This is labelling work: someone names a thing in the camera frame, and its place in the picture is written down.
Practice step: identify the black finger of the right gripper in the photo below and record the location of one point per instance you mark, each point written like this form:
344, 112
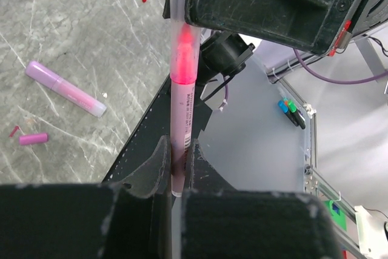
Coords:
307, 25

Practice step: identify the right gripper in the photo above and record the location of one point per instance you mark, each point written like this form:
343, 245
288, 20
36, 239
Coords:
369, 15

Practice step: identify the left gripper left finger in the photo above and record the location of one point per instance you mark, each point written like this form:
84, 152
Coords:
152, 177

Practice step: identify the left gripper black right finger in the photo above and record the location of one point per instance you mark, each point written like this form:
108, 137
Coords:
201, 176

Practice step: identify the slim pink highlighter pen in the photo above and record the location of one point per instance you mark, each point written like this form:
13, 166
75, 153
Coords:
181, 115

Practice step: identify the thick pink marker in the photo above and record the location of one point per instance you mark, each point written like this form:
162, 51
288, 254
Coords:
59, 85

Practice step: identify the translucent highlighter cap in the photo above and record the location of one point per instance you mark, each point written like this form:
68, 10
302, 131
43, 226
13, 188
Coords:
185, 45

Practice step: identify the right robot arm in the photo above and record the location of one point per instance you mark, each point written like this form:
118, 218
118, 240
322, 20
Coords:
225, 53

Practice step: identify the bundle of coloured markers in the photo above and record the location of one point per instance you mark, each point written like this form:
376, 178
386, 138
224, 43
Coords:
290, 110

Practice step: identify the small purple cap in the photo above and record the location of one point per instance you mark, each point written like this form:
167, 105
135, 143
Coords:
36, 138

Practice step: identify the tiny red plastic piece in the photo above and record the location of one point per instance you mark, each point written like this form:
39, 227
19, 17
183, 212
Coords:
16, 128

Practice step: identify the green printed bracket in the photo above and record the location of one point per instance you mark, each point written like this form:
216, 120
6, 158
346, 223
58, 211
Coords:
337, 214

